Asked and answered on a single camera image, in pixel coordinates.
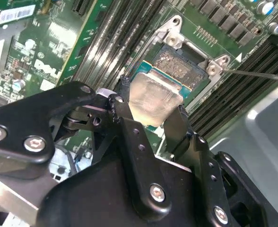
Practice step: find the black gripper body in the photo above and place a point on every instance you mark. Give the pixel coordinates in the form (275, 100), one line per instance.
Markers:
(94, 201)

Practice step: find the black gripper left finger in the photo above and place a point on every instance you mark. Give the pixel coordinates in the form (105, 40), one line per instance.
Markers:
(23, 123)

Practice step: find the silver topped CPU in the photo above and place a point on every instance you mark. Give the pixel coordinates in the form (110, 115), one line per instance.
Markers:
(153, 97)

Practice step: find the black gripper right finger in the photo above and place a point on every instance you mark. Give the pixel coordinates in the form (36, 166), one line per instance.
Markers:
(206, 172)

